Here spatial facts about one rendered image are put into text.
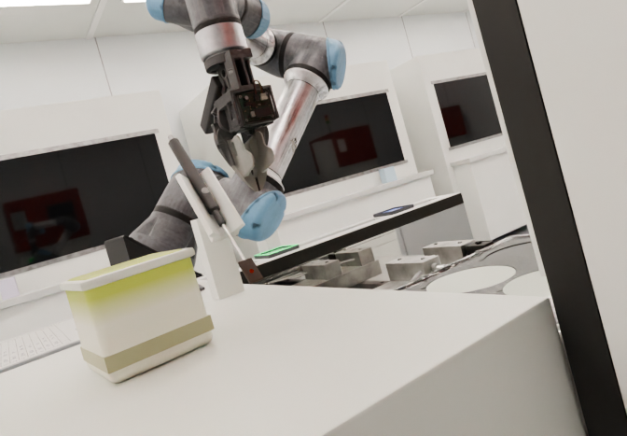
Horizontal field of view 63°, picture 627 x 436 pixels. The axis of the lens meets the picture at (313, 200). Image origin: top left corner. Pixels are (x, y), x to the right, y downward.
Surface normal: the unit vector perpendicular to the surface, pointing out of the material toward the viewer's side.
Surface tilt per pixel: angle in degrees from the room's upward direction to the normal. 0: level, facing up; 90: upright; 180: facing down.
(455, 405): 90
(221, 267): 90
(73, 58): 90
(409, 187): 90
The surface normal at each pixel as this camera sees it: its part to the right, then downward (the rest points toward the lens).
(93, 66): 0.52, -0.12
